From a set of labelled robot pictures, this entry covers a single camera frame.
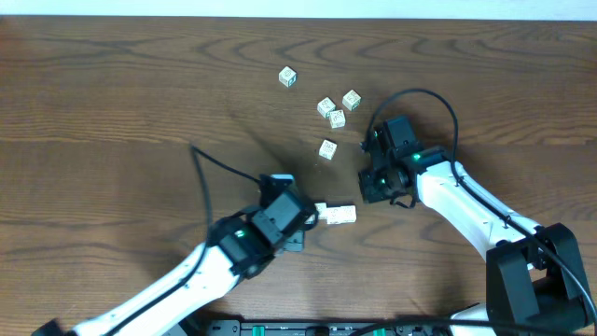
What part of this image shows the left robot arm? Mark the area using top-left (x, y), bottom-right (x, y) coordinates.
top-left (33, 211), bottom-right (305, 336)

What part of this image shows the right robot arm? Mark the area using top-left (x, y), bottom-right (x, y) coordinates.
top-left (359, 140), bottom-right (596, 335)

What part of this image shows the right black cable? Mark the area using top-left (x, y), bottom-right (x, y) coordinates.
top-left (347, 88), bottom-right (597, 336)

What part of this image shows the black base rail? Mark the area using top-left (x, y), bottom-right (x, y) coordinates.
top-left (198, 319), bottom-right (470, 336)

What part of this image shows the left black cable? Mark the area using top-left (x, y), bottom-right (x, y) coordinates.
top-left (102, 144), bottom-right (262, 336)

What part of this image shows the black cable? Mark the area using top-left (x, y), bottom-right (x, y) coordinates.
top-left (347, 88), bottom-right (597, 336)
top-left (102, 144), bottom-right (262, 336)

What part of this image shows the wooden block with red mark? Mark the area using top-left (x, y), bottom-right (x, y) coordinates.
top-left (305, 213), bottom-right (318, 225)

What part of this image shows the wooden block green edge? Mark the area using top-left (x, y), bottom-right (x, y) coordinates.
top-left (342, 90), bottom-right (362, 111)

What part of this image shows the wooden block with teal side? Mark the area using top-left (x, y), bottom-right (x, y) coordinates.
top-left (278, 66), bottom-right (297, 88)

